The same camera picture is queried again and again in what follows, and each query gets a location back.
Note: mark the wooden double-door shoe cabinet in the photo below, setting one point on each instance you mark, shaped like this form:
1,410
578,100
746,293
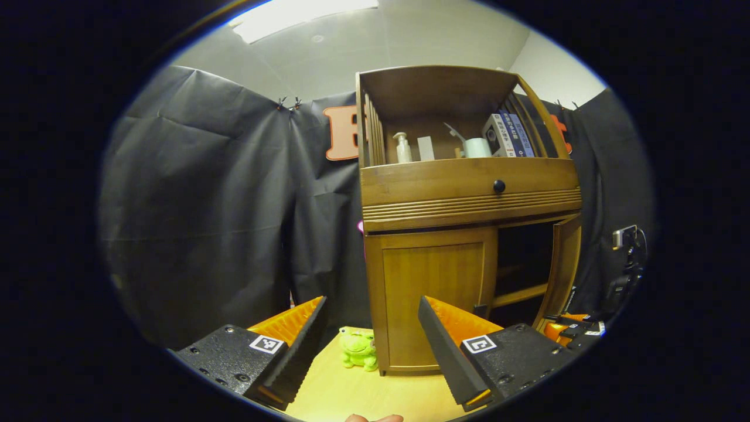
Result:
445,176

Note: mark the white cup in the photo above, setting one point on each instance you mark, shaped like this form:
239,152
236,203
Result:
477,148

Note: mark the wooden shoe cabinet door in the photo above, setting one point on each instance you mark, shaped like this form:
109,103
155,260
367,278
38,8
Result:
430,299
561,269

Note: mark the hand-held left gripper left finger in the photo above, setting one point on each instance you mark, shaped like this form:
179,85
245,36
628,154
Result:
304,351

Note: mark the wooden inner shelf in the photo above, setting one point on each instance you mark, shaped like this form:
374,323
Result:
518,295

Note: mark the light blue book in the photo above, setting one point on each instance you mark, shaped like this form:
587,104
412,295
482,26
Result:
525,139

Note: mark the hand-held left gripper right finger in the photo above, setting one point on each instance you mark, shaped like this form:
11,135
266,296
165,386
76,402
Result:
445,357

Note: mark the black round drawer knob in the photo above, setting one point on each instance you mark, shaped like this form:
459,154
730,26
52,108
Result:
499,186

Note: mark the ceiling light panel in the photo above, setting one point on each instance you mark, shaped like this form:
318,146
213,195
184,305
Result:
293,17

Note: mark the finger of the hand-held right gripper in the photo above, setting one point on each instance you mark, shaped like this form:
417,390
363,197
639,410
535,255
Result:
580,334
565,320

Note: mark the pale flat tube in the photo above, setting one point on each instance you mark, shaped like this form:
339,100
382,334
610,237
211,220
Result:
454,132

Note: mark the wooden drawer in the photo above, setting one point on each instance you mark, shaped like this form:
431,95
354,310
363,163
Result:
433,184

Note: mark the small white box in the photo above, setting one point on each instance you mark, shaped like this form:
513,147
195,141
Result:
426,149

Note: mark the white pump bottle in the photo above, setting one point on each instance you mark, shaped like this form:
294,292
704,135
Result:
403,150

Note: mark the black backdrop cloth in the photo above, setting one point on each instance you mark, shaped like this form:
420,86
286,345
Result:
205,205

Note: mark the green frog toy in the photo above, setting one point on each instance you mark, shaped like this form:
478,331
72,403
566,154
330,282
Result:
357,350

